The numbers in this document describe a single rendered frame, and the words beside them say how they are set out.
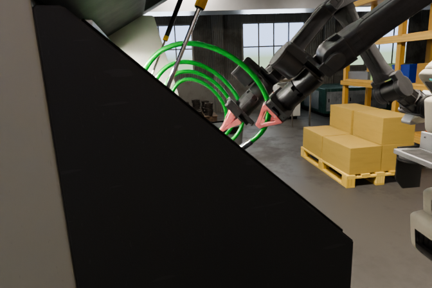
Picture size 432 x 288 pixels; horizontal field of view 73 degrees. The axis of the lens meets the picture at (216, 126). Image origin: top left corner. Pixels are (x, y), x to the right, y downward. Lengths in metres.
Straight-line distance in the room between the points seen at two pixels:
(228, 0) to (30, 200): 6.77
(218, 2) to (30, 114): 6.69
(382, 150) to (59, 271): 3.36
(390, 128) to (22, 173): 3.43
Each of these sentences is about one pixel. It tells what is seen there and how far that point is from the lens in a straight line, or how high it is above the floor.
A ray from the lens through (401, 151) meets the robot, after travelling 1.19.
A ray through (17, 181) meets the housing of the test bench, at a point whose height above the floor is 1.19.
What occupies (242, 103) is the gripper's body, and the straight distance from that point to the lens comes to 0.85.
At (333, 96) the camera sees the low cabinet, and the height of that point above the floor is 0.51.
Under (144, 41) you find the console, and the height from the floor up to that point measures 1.45.
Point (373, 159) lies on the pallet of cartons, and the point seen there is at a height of 0.29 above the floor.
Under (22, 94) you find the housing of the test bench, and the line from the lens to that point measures 0.53.
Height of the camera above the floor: 1.35
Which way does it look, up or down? 12 degrees down
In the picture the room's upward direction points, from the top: 2 degrees counter-clockwise
